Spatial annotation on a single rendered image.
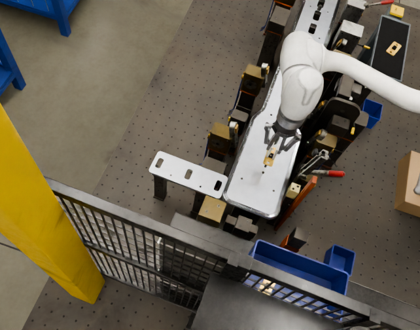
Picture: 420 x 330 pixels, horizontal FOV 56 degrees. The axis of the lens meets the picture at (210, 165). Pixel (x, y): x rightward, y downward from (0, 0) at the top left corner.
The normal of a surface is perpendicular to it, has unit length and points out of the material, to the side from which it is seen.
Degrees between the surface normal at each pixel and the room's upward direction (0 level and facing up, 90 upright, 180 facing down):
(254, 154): 0
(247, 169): 0
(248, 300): 0
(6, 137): 90
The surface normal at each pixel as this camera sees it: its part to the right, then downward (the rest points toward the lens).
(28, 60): 0.11, -0.47
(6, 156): 0.93, 0.36
